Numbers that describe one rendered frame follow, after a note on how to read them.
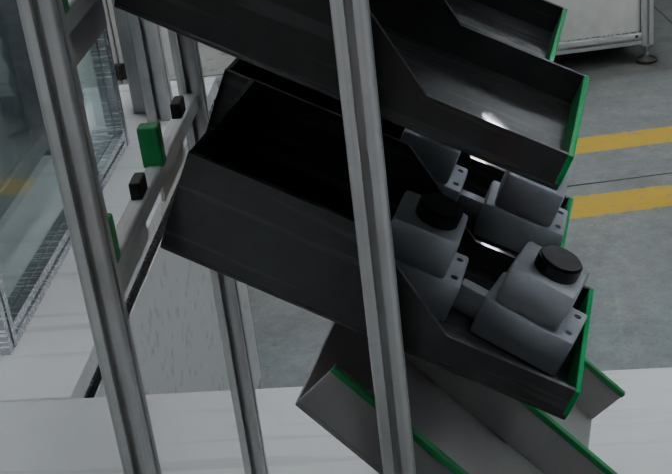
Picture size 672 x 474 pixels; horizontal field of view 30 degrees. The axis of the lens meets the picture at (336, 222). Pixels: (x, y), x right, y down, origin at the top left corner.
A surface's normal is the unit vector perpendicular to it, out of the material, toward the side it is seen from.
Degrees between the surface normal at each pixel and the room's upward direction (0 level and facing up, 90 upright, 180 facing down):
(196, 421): 0
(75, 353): 0
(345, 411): 90
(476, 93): 25
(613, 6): 90
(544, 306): 86
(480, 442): 45
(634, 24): 90
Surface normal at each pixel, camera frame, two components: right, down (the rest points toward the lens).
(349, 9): -0.07, 0.44
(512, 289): -0.40, 0.37
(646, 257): -0.11, -0.89
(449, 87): 0.31, -0.80
